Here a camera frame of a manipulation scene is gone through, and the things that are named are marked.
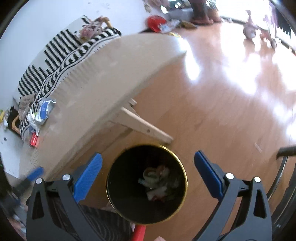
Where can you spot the brown cardboard piece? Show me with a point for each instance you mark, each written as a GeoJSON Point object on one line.
{"type": "Point", "coordinates": [188, 24]}

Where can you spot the red plastic bag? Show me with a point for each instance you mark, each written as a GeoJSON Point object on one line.
{"type": "Point", "coordinates": [155, 23]}

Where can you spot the white cabinet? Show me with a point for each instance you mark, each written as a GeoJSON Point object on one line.
{"type": "Point", "coordinates": [9, 150]}

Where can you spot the person's patterned clothing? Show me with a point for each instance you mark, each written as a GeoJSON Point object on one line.
{"type": "Point", "coordinates": [108, 224]}

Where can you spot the dark metal chair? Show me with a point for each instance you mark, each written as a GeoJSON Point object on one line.
{"type": "Point", "coordinates": [285, 150]}

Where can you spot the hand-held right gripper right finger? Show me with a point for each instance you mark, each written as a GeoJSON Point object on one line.
{"type": "Point", "coordinates": [209, 176]}

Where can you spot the black gold rimmed trash bin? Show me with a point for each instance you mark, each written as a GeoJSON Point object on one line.
{"type": "Point", "coordinates": [124, 180]}

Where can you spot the pink tricycle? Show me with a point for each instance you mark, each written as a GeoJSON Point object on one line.
{"type": "Point", "coordinates": [251, 32]}

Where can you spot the rattan frame sofa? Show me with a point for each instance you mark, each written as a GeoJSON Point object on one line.
{"type": "Point", "coordinates": [15, 124]}

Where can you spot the beige knit clothing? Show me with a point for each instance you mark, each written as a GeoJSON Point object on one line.
{"type": "Point", "coordinates": [26, 102]}

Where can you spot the red plastic object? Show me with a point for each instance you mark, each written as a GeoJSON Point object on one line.
{"type": "Point", "coordinates": [138, 234]}

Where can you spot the small red packet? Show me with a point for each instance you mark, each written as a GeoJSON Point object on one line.
{"type": "Point", "coordinates": [34, 140]}

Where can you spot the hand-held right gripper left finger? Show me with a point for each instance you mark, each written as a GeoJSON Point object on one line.
{"type": "Point", "coordinates": [89, 176]}

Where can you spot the wooden table base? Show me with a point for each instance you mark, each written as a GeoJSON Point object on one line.
{"type": "Point", "coordinates": [143, 129]}

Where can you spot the grey box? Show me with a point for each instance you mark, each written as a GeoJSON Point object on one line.
{"type": "Point", "coordinates": [180, 14]}

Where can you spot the potted plant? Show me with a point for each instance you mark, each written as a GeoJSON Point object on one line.
{"type": "Point", "coordinates": [201, 14]}

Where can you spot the pink cartoon cushion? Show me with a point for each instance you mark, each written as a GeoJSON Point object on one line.
{"type": "Point", "coordinates": [92, 29]}

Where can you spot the white blue wipes packet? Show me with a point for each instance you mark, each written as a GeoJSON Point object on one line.
{"type": "Point", "coordinates": [44, 111]}

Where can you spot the white printed packet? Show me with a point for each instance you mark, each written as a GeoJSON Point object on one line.
{"type": "Point", "coordinates": [170, 25]}

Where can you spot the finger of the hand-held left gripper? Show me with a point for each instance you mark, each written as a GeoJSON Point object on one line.
{"type": "Point", "coordinates": [34, 173]}

